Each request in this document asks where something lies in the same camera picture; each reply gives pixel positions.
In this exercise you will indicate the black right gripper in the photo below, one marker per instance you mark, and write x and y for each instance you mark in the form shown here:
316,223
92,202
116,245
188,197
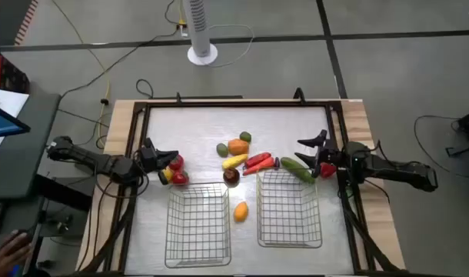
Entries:
326,154

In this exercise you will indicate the black floor bracket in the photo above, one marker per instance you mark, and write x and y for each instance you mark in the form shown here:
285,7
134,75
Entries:
459,151

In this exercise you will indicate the red bell pepper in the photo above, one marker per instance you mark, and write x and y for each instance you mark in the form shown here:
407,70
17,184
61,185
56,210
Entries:
328,170

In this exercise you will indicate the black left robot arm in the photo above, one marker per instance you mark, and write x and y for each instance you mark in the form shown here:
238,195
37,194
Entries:
84,157

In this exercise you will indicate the orange fruit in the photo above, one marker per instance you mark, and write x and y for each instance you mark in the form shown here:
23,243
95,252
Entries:
238,146

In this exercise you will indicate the black metal table frame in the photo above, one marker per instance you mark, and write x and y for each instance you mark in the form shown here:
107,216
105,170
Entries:
238,104

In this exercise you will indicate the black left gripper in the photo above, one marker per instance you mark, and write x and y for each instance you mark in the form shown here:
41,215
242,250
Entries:
148,157

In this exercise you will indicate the black mat orange edge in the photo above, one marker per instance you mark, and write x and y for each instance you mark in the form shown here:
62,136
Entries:
4,19

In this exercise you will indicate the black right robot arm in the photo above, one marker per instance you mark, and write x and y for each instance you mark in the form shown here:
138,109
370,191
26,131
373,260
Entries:
392,171

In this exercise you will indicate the person's hand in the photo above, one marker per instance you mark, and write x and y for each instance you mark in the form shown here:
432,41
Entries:
7,254

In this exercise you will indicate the computer monitor blue screen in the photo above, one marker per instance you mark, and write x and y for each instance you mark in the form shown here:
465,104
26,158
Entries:
2,123

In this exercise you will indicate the green lime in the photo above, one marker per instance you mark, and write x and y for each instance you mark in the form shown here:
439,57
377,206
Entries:
222,150
245,136

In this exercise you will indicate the green cucumber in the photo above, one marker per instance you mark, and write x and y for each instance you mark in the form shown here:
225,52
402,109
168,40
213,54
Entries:
297,169

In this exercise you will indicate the dark grey desk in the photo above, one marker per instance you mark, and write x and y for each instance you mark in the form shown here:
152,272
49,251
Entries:
23,165

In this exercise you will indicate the red round fruit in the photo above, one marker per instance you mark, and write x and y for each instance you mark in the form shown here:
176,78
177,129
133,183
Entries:
177,164

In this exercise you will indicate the red tomato green calyx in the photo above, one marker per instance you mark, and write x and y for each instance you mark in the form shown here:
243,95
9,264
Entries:
179,178

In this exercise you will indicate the white paper sheet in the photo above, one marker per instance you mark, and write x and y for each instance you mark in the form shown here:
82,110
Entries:
7,101

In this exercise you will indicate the orange carrot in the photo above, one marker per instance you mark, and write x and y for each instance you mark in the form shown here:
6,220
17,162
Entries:
259,167

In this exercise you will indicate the small purple eggplant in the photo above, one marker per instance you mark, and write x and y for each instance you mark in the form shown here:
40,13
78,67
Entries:
277,162

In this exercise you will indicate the yellow banana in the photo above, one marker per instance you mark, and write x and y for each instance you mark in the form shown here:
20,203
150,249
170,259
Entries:
235,161

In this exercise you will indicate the red crate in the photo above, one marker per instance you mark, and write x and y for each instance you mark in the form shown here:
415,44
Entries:
4,73

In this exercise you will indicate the orange mango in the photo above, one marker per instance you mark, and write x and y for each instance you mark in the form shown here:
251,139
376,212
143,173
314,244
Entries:
240,211

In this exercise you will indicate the white tower fan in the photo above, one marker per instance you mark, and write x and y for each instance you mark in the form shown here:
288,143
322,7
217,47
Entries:
198,23

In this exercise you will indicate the dark maroon round fruit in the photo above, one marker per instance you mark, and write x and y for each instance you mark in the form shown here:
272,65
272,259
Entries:
231,177

